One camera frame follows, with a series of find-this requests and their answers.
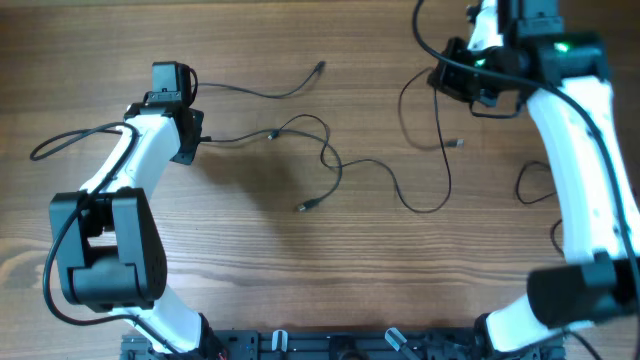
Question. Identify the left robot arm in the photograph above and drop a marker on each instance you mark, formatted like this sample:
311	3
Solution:
106	246

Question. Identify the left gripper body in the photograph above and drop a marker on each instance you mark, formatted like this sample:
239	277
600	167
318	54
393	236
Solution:
190	138

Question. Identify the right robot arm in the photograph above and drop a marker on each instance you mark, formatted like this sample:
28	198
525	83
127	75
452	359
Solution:
563	80

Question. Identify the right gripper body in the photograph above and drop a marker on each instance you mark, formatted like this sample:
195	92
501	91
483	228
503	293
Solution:
451	80

